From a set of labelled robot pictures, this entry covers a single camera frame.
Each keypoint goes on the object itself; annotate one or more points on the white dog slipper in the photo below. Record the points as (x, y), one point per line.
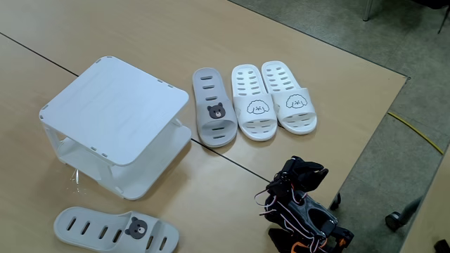
(255, 116)
(295, 109)

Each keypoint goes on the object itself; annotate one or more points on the grey bear slipper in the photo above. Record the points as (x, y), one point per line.
(98, 242)
(214, 123)

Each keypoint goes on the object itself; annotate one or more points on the white two-shelf shoe rack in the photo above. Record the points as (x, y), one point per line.
(116, 109)

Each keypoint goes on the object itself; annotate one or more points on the black table caster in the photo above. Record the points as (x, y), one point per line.
(335, 202)

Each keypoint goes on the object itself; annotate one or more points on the black chair base caster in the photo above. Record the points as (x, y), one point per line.
(393, 220)

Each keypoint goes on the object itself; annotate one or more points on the black floor object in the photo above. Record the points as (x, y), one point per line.
(442, 246)

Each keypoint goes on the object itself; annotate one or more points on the metal chair leg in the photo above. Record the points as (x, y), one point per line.
(367, 10)

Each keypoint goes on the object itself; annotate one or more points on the dark chair leg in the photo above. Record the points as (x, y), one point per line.
(444, 19)

